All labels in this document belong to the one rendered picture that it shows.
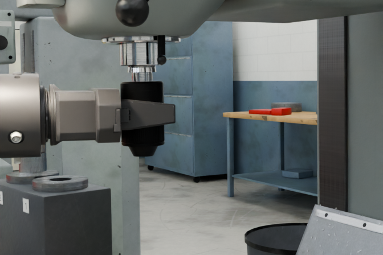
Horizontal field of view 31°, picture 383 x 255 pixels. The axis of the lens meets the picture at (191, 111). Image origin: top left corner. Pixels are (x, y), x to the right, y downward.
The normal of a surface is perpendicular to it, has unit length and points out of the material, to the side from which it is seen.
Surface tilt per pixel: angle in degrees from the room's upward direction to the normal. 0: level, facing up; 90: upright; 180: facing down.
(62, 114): 90
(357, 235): 63
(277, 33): 90
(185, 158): 90
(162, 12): 125
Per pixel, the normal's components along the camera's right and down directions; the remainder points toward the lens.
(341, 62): -0.88, 0.04
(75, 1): -0.68, 0.29
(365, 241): -0.79, -0.41
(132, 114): 0.24, 0.05
